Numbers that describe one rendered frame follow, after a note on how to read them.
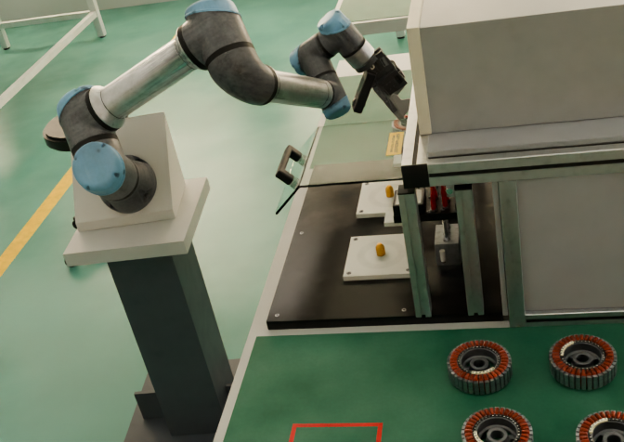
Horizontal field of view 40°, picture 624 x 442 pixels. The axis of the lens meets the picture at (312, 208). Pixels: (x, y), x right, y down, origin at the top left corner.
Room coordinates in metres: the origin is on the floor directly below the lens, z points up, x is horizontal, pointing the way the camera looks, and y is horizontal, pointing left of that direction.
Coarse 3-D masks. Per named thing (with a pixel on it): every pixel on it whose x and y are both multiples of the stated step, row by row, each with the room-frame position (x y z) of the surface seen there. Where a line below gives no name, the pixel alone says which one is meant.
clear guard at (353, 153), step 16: (320, 128) 1.60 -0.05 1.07; (336, 128) 1.58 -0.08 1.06; (352, 128) 1.57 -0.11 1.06; (368, 128) 1.55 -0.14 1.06; (384, 128) 1.54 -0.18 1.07; (400, 128) 1.52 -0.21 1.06; (304, 144) 1.62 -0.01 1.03; (320, 144) 1.53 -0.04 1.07; (336, 144) 1.51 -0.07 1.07; (352, 144) 1.50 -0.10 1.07; (368, 144) 1.49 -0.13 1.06; (384, 144) 1.47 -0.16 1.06; (304, 160) 1.50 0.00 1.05; (320, 160) 1.46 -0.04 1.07; (336, 160) 1.45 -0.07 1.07; (352, 160) 1.44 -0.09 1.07; (368, 160) 1.42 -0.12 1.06; (384, 160) 1.41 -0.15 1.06; (400, 160) 1.40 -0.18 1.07; (304, 176) 1.41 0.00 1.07; (320, 176) 1.40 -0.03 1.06; (336, 176) 1.38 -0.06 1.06; (352, 176) 1.37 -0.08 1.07; (368, 176) 1.36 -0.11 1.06; (384, 176) 1.35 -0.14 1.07; (400, 176) 1.33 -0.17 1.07; (288, 192) 1.42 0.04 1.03
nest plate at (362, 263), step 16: (352, 240) 1.59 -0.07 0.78; (368, 240) 1.58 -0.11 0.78; (384, 240) 1.57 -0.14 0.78; (400, 240) 1.55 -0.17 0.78; (352, 256) 1.53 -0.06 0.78; (368, 256) 1.52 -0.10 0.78; (384, 256) 1.51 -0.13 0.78; (400, 256) 1.49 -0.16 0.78; (352, 272) 1.47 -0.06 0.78; (368, 272) 1.46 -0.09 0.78; (384, 272) 1.45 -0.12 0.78; (400, 272) 1.44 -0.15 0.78
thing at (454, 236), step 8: (456, 224) 1.51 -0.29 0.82; (440, 232) 1.49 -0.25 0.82; (456, 232) 1.48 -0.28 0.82; (440, 240) 1.46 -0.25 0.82; (448, 240) 1.45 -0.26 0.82; (456, 240) 1.45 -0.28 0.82; (440, 248) 1.45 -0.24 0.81; (448, 248) 1.44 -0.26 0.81; (456, 248) 1.44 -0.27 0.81; (448, 256) 1.44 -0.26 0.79; (456, 256) 1.44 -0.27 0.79; (440, 264) 1.45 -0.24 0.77; (448, 264) 1.44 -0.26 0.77; (456, 264) 1.44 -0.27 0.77
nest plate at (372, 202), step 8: (368, 184) 1.83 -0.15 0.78; (376, 184) 1.82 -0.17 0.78; (384, 184) 1.81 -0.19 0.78; (392, 184) 1.80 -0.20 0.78; (400, 184) 1.79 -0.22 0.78; (360, 192) 1.79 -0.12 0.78; (368, 192) 1.79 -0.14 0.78; (376, 192) 1.78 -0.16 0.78; (384, 192) 1.77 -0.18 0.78; (360, 200) 1.76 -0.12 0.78; (368, 200) 1.75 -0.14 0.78; (376, 200) 1.74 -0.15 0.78; (384, 200) 1.74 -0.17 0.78; (392, 200) 1.73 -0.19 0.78; (360, 208) 1.72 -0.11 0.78; (368, 208) 1.71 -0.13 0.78; (376, 208) 1.71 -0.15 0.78; (384, 208) 1.70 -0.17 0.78; (360, 216) 1.70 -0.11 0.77; (368, 216) 1.69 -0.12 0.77; (376, 216) 1.69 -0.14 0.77
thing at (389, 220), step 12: (396, 192) 1.53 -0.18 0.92; (420, 192) 1.51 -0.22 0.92; (396, 204) 1.48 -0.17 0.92; (420, 204) 1.46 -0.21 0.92; (396, 216) 1.47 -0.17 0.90; (420, 216) 1.46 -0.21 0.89; (432, 216) 1.45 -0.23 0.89; (444, 216) 1.45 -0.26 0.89; (456, 216) 1.44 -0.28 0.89; (444, 228) 1.46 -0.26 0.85
